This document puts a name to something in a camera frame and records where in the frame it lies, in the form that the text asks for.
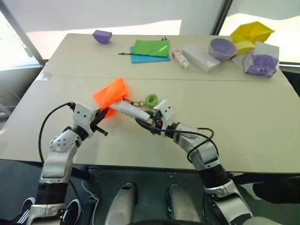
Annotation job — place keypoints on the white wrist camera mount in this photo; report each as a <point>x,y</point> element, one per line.
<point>167,112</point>
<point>82,114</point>

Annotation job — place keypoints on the white tube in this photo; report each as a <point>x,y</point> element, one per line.
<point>131,112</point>

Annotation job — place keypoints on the white rectangular box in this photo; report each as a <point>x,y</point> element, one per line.
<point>199,58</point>

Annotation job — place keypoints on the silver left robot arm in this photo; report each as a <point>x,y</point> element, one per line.
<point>56,164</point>

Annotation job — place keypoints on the grey robot right foot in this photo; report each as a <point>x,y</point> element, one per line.
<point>184,206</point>

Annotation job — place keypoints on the large purple bowl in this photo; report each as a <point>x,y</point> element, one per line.
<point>221,48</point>

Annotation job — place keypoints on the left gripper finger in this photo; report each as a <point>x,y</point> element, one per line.
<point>104,111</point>
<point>100,119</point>

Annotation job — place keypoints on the pink and white bottle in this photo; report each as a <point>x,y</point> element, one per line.
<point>180,58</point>

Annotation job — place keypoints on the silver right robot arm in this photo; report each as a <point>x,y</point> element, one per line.
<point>204,154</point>

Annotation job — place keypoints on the small purple bowl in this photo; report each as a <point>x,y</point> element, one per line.
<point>102,37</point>

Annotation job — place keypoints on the grey robot left foot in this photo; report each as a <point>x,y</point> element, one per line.
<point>120,206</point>

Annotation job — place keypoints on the grey robot foot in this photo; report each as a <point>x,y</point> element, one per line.
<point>184,206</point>
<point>120,206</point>

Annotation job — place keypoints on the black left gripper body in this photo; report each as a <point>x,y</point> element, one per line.
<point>98,129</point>

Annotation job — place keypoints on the black striped sneaker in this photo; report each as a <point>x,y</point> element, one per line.
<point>23,212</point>
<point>71,211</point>

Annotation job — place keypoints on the black rounded object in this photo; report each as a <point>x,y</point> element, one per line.
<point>276,189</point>

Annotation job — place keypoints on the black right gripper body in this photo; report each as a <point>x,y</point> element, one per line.
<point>156,124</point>

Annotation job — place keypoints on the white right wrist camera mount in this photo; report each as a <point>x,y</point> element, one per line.
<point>167,112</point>

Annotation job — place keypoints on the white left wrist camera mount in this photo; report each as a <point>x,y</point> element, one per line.
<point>82,114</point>

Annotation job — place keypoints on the green zipper pouch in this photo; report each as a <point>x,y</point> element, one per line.
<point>151,48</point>

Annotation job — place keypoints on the purple item in clear packaging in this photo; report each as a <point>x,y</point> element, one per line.
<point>260,64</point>

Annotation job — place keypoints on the yellow plastic bin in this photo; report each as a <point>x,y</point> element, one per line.
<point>253,29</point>

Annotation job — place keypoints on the orange zipper pouch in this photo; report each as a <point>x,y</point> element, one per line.
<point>111,93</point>

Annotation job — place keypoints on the blue zipper pouch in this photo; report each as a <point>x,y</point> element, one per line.
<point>145,59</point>

